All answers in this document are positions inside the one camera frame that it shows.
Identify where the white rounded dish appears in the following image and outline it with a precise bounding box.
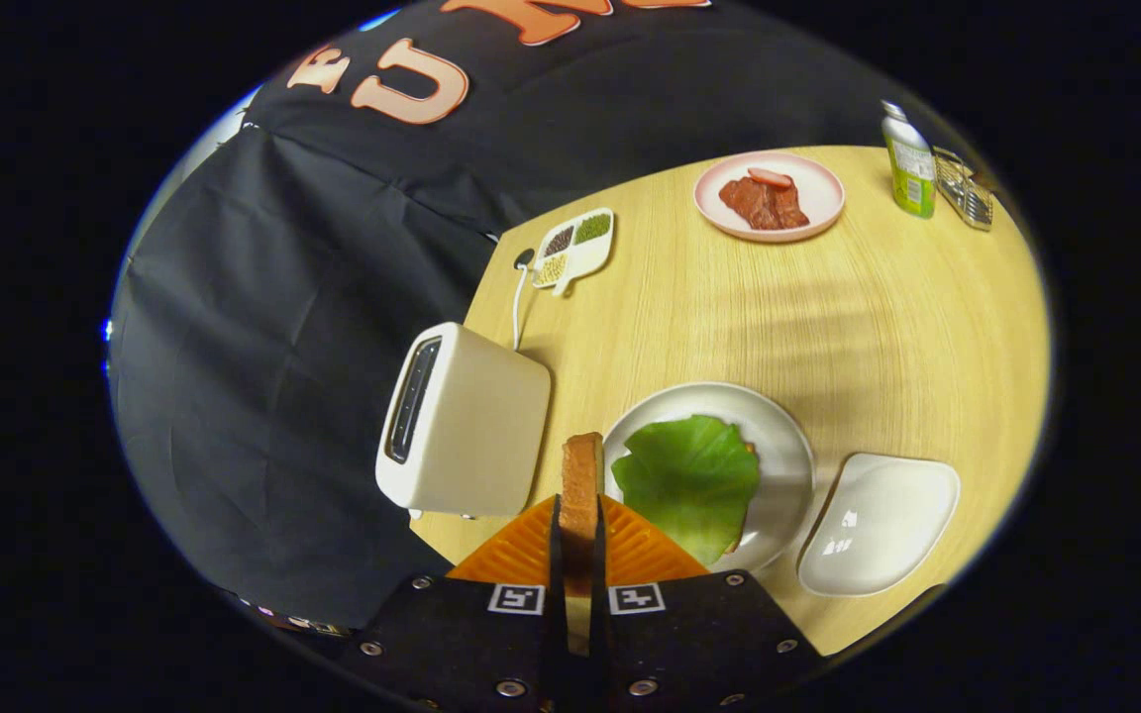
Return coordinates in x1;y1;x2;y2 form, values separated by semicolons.
796;453;961;598

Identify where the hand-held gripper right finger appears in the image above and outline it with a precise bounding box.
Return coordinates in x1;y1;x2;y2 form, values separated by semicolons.
592;495;824;713

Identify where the white toaster cable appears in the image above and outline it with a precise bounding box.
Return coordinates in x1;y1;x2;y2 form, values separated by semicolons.
512;248;536;351

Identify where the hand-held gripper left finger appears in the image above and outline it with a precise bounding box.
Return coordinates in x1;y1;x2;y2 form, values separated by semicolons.
351;495;567;713

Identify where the white round plate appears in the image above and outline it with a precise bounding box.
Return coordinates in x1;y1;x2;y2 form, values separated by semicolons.
602;382;816;575

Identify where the toasted bread slice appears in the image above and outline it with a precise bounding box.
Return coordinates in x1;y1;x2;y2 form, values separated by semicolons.
561;432;606;655

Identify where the small wire basket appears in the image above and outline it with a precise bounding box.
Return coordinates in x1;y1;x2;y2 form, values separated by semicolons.
932;147;995;233

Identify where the green label metal bottle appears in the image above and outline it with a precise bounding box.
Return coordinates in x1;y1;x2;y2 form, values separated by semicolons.
881;100;938;220

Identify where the square white bread slice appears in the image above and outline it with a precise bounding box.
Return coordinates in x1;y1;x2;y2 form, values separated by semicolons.
722;441;761;556

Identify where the green lettuce leaf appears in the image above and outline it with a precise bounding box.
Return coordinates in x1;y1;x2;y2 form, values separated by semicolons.
611;414;762;566

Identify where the brown meat piece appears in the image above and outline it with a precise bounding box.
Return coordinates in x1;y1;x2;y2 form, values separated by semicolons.
719;176;777;231
769;183;811;229

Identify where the cream white toaster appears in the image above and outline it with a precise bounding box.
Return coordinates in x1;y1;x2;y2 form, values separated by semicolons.
375;322;553;520

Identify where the white sectioned spice tray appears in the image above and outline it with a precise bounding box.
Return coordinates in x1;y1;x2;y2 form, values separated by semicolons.
531;207;616;297

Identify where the pink round plate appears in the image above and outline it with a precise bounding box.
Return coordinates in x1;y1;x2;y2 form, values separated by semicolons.
693;152;846;244

